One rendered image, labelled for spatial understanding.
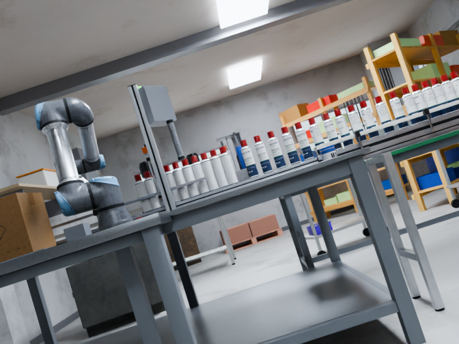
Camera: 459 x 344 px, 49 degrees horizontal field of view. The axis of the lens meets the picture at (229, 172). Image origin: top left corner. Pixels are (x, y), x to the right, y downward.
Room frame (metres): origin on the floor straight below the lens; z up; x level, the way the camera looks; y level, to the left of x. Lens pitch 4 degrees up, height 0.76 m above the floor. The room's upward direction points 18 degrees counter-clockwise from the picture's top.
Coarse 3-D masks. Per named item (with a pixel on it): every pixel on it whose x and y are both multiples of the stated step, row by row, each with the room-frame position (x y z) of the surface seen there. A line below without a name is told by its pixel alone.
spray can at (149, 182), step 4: (144, 172) 2.61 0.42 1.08; (148, 172) 2.61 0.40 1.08; (144, 176) 2.61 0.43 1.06; (148, 176) 2.61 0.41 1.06; (144, 180) 2.61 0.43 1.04; (148, 180) 2.60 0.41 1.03; (152, 180) 2.61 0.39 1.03; (148, 184) 2.60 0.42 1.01; (152, 184) 2.60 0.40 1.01; (148, 188) 2.60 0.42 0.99; (152, 188) 2.60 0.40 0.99; (148, 192) 2.60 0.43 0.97; (152, 192) 2.60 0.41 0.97; (156, 196) 2.60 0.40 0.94; (152, 200) 2.60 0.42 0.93; (156, 200) 2.60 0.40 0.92; (152, 204) 2.60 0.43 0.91; (156, 204) 2.60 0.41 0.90; (160, 204) 2.61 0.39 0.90; (152, 208) 2.61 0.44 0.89; (156, 208) 2.60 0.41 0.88
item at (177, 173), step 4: (172, 164) 2.61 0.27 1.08; (176, 164) 2.61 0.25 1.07; (176, 168) 2.61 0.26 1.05; (172, 172) 2.62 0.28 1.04; (176, 172) 2.60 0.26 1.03; (180, 172) 2.60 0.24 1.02; (176, 176) 2.60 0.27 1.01; (180, 176) 2.60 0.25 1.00; (176, 180) 2.60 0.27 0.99; (180, 180) 2.60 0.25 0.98; (184, 180) 2.61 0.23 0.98; (176, 184) 2.61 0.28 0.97; (180, 188) 2.60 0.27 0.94; (184, 188) 2.60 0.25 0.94; (180, 192) 2.60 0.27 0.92; (184, 192) 2.60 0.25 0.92; (188, 192) 2.61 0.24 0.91; (180, 196) 2.61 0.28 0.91; (184, 196) 2.60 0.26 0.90; (188, 196) 2.60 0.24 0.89
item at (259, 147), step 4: (256, 136) 2.61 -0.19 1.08; (256, 140) 2.61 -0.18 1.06; (260, 140) 2.61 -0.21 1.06; (256, 144) 2.60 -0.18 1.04; (260, 144) 2.60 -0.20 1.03; (256, 148) 2.61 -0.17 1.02; (260, 148) 2.60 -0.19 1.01; (264, 148) 2.61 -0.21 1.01; (260, 152) 2.60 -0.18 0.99; (264, 152) 2.60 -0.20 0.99; (260, 156) 2.60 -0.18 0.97; (264, 156) 2.60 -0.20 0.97; (260, 160) 2.61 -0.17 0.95; (264, 160) 2.60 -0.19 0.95; (268, 160) 2.61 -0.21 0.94; (264, 164) 2.60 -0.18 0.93; (268, 164) 2.60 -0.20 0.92; (264, 168) 2.60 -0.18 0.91; (268, 168) 2.60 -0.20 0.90; (264, 172) 2.61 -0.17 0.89; (268, 172) 2.60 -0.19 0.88
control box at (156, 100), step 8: (144, 88) 2.44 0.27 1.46; (152, 88) 2.49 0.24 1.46; (160, 88) 2.54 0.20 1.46; (144, 96) 2.45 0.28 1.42; (152, 96) 2.47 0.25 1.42; (160, 96) 2.52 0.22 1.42; (168, 96) 2.57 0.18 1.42; (144, 104) 2.46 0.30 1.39; (152, 104) 2.46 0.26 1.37; (160, 104) 2.50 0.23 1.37; (168, 104) 2.56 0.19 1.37; (152, 112) 2.45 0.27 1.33; (160, 112) 2.49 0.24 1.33; (168, 112) 2.54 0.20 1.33; (152, 120) 2.45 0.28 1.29; (160, 120) 2.48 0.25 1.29
